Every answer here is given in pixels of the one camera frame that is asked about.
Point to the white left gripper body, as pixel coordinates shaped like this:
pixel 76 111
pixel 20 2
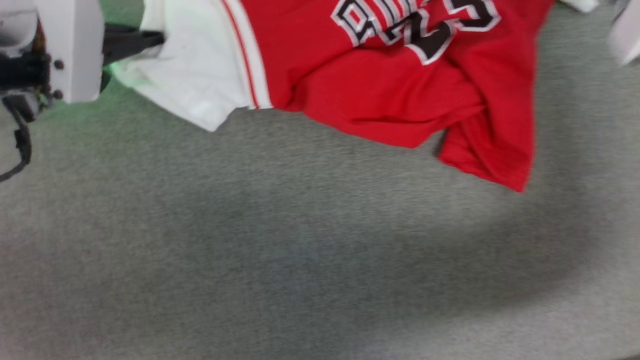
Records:
pixel 75 50

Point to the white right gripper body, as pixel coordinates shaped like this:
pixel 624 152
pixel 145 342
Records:
pixel 630 35

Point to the grey fabric sofa cushion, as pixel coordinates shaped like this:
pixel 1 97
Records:
pixel 300 250

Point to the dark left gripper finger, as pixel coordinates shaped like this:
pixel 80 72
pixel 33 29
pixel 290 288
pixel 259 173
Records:
pixel 125 42

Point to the red and white basketball jersey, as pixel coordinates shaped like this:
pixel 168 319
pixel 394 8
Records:
pixel 375 75

